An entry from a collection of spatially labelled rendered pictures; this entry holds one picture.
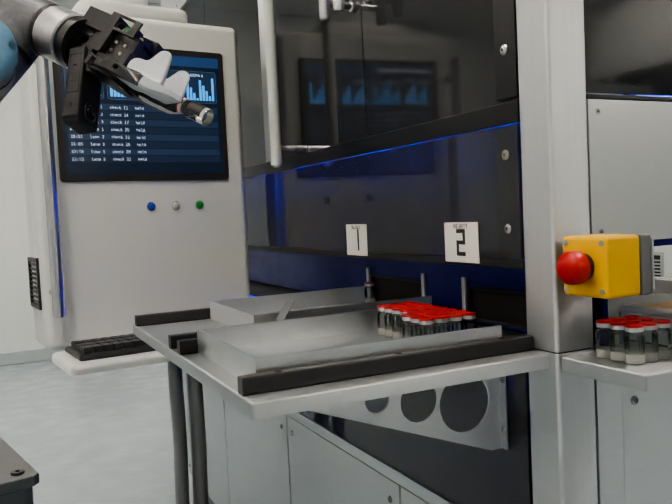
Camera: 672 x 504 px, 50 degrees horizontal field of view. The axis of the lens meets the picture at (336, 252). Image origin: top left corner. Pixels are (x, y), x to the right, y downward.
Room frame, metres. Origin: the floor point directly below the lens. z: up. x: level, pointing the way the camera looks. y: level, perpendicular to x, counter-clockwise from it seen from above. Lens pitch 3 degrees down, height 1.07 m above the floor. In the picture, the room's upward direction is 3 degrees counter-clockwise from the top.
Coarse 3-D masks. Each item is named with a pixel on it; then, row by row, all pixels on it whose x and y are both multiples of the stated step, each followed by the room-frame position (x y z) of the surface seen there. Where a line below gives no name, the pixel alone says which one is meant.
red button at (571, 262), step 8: (560, 256) 0.84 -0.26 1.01; (568, 256) 0.82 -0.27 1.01; (576, 256) 0.82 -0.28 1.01; (584, 256) 0.82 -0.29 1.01; (560, 264) 0.83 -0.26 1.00; (568, 264) 0.82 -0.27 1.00; (576, 264) 0.81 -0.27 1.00; (584, 264) 0.81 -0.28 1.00; (560, 272) 0.83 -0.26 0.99; (568, 272) 0.82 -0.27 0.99; (576, 272) 0.81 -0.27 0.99; (584, 272) 0.81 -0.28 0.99; (568, 280) 0.82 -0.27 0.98; (576, 280) 0.82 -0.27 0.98; (584, 280) 0.82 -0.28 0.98
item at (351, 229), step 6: (348, 228) 1.40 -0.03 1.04; (354, 228) 1.38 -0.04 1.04; (360, 228) 1.36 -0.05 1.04; (366, 228) 1.34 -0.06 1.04; (348, 234) 1.40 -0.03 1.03; (354, 234) 1.38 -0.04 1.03; (360, 234) 1.36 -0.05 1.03; (366, 234) 1.34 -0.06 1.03; (348, 240) 1.40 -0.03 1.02; (354, 240) 1.38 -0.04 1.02; (360, 240) 1.36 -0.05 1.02; (366, 240) 1.34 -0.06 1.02; (348, 246) 1.41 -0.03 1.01; (354, 246) 1.38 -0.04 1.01; (360, 246) 1.36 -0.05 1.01; (366, 246) 1.34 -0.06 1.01; (348, 252) 1.41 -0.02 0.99; (354, 252) 1.38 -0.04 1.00; (360, 252) 1.36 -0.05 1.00; (366, 252) 1.34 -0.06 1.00
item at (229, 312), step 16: (352, 288) 1.51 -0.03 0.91; (224, 304) 1.39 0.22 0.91; (240, 304) 1.40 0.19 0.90; (256, 304) 1.42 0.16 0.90; (272, 304) 1.43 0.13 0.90; (304, 304) 1.46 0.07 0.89; (320, 304) 1.48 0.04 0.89; (336, 304) 1.49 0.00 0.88; (352, 304) 1.22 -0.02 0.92; (368, 304) 1.24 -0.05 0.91; (224, 320) 1.29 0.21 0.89; (240, 320) 1.21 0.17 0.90; (256, 320) 1.15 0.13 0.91; (272, 320) 1.16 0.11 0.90
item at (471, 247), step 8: (448, 224) 1.09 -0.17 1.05; (456, 224) 1.08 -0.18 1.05; (464, 224) 1.06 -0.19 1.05; (472, 224) 1.04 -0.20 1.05; (448, 232) 1.10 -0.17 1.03; (472, 232) 1.04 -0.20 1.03; (448, 240) 1.10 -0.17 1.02; (472, 240) 1.04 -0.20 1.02; (448, 248) 1.10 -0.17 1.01; (456, 248) 1.08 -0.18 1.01; (464, 248) 1.06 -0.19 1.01; (472, 248) 1.04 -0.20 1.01; (448, 256) 1.10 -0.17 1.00; (456, 256) 1.08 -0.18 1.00; (464, 256) 1.06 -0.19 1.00; (472, 256) 1.04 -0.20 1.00
